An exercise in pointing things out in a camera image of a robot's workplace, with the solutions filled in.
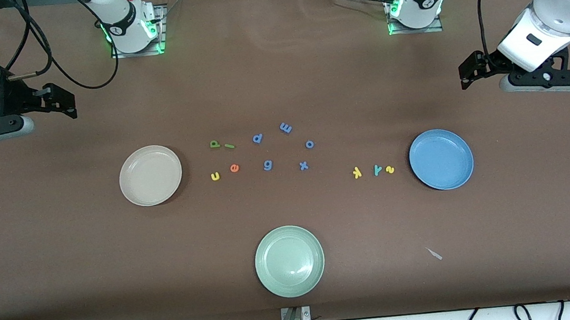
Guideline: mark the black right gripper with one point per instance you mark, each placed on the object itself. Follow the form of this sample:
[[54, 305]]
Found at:
[[14, 97]]

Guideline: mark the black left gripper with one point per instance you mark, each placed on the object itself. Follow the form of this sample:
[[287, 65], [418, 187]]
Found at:
[[490, 63]]

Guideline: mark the yellow foam letter s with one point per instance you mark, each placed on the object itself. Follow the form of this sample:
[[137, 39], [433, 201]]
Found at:
[[390, 169]]

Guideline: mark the teal foam letter y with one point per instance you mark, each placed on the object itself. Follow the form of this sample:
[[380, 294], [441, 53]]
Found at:
[[378, 170]]

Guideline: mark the yellow foam letter k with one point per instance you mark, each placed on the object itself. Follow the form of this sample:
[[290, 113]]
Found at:
[[357, 172]]

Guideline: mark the green foam letter p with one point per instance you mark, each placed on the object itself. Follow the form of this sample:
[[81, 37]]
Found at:
[[215, 144]]

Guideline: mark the yellow foam letter u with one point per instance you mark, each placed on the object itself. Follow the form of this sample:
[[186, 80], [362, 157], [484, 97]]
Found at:
[[215, 176]]

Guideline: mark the orange foam letter e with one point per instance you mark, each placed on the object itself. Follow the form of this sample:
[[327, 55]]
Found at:
[[234, 168]]

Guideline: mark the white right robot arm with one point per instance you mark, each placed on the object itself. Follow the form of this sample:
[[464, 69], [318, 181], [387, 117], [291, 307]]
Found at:
[[124, 18]]

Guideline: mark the blue plate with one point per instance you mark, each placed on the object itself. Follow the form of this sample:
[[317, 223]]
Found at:
[[441, 159]]

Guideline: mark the beige brown plate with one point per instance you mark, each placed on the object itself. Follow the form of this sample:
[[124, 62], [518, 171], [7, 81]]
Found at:
[[150, 175]]

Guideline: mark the brown table cover mat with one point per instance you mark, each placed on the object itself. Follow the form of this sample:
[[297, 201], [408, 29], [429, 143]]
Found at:
[[59, 231]]

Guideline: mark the blue foam letter o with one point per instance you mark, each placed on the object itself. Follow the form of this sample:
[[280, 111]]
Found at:
[[307, 145]]

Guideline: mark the small white tape scrap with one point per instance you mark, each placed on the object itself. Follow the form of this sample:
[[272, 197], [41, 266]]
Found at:
[[434, 253]]

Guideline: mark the blue foam letter x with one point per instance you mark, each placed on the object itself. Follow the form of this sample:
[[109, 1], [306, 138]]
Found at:
[[303, 165]]

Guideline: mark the blue foam letter m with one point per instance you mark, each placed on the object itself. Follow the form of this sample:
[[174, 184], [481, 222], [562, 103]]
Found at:
[[286, 127]]

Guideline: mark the blue foam letter p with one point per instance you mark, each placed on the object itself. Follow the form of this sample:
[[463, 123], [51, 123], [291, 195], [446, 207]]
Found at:
[[257, 138]]

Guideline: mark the blue foam letter g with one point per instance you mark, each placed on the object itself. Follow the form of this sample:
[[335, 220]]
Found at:
[[268, 165]]

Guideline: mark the pale green plate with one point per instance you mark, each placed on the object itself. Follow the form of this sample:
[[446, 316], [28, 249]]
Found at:
[[289, 261]]

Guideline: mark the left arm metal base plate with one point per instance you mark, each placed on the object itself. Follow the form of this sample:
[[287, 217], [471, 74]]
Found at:
[[417, 31]]

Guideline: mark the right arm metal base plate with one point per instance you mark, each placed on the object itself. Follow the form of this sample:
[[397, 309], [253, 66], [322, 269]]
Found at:
[[162, 27]]

